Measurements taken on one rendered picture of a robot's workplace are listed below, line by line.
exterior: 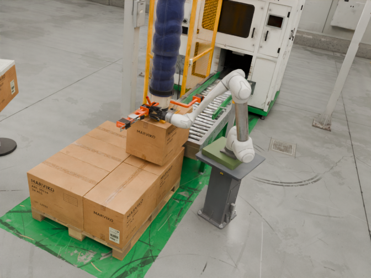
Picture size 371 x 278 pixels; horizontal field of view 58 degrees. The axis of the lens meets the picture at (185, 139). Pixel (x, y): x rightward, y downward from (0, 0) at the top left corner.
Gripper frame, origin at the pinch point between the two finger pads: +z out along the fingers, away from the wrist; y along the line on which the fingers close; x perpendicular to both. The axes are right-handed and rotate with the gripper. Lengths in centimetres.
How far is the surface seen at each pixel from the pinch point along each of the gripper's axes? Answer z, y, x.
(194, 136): -21, 60, 84
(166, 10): -1, -81, 17
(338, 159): -194, 113, 245
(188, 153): -25, 69, 61
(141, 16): 89, -43, 138
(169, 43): -7, -55, 19
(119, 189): -2, 61, -39
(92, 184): 21, 61, -46
